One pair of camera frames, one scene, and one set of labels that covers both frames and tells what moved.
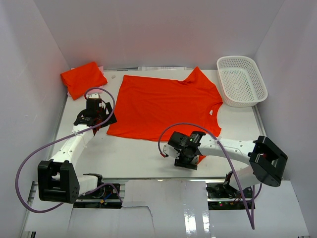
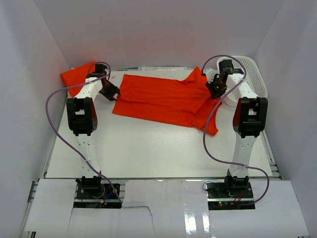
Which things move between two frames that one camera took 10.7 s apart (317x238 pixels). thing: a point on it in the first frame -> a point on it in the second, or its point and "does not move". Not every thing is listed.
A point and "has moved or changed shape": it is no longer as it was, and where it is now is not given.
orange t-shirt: x=156 y=108 has moved or changed shape
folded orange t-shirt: x=81 y=80 does not move
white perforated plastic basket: x=241 y=84 does not move
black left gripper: x=107 y=105 -> x=114 y=89
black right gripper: x=181 y=162 -> x=214 y=93
